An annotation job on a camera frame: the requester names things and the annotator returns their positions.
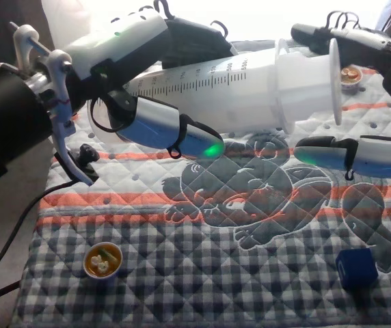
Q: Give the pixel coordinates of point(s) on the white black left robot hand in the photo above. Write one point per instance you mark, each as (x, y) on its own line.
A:
(113, 48)

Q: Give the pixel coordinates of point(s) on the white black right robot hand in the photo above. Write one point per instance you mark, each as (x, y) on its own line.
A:
(380, 157)

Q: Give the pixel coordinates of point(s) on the clear plastic tube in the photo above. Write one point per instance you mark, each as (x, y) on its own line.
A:
(243, 95)

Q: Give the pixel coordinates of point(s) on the toy cup with orange slices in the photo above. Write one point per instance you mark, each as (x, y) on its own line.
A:
(351, 77)

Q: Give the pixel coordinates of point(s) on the blue cube block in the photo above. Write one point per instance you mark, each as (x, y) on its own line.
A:
(357, 270)

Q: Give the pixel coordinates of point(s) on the grey quilt with bear print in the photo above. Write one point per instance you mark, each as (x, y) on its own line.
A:
(216, 273)

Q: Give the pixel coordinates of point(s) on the toy soup cup green garnish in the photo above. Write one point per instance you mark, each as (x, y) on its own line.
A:
(102, 261)

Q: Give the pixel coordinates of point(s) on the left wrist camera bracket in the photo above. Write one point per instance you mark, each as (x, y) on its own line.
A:
(87, 155)

